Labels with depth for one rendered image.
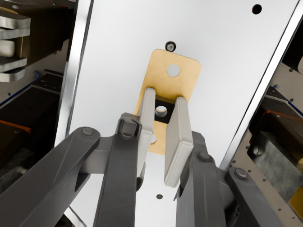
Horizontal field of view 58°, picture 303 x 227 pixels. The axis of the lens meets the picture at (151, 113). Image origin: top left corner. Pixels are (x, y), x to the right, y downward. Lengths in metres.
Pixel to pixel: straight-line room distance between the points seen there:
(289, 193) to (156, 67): 0.19
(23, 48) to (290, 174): 0.29
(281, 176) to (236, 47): 0.14
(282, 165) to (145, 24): 0.21
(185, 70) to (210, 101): 0.12
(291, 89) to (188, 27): 0.43
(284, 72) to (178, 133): 0.53
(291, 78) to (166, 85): 0.49
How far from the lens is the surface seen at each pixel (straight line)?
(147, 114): 0.16
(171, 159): 0.15
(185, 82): 0.21
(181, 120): 0.16
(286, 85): 0.68
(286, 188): 0.32
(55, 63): 0.66
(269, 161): 0.34
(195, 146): 0.16
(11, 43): 0.26
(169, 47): 0.29
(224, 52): 0.30
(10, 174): 0.38
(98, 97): 0.32
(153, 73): 0.20
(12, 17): 0.26
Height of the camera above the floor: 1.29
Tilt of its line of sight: 66 degrees down
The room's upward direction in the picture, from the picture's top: 173 degrees counter-clockwise
